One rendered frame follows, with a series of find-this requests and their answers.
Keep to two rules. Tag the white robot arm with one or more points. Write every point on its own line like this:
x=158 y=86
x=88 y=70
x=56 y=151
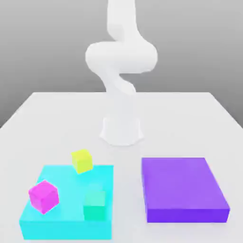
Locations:
x=121 y=57

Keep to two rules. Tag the small yellow cube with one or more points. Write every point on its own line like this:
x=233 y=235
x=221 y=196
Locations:
x=82 y=161

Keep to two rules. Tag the small teal cube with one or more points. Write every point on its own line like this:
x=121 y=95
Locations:
x=94 y=207

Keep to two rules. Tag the small magenta cube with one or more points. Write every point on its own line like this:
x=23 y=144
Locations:
x=43 y=197

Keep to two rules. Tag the large purple box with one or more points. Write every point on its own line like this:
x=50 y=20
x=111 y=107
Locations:
x=180 y=186

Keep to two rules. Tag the large cyan box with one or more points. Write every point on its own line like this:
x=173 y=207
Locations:
x=64 y=224

